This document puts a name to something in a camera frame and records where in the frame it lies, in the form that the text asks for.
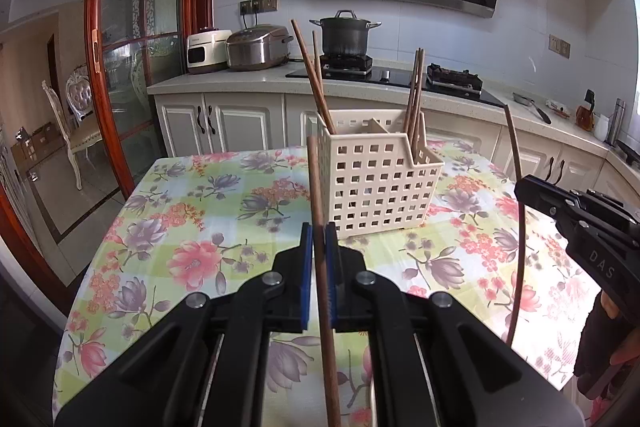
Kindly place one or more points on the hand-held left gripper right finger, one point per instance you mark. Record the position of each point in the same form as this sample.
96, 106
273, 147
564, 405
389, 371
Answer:
332, 277

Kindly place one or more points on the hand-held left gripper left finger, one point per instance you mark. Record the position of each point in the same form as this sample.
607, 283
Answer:
306, 277

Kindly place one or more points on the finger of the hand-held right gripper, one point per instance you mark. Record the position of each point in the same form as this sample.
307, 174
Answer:
610, 207
545, 199

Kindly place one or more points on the cream perforated utensil holder basket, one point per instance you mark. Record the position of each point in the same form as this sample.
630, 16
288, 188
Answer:
375, 187

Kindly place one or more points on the light wooden chopstick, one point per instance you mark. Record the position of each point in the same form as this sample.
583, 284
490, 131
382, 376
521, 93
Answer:
425, 137

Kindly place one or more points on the person's right hand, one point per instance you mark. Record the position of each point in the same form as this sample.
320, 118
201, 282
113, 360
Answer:
605, 347

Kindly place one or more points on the white cup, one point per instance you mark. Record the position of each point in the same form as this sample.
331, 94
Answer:
601, 128

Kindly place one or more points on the floral tablecloth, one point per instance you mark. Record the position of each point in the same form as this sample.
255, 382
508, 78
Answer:
200, 232

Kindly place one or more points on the white kitchen base cabinet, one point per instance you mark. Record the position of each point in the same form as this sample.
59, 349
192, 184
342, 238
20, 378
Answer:
240, 122

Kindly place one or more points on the black glass gas hob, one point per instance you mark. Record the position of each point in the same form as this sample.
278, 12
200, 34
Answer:
380, 74

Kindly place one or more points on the silver rice cooker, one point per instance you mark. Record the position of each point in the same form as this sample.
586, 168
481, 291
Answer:
257, 49

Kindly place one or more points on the steel cooking pot with lid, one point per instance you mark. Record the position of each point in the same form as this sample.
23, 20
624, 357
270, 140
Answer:
345, 34

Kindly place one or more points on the white countertop cooker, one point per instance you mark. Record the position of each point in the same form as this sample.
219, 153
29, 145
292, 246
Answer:
207, 52

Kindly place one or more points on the wooden framed glass sliding door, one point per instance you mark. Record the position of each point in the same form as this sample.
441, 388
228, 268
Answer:
135, 57

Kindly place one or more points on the cream dining chair padded back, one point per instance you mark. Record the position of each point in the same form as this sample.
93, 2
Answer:
81, 92

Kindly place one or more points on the cardboard boxes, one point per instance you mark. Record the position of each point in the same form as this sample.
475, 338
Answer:
32, 139

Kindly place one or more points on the single gold wall socket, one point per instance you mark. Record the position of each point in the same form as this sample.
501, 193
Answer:
559, 46

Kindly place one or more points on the gold wall socket strip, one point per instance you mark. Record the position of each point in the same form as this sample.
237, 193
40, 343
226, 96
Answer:
258, 5

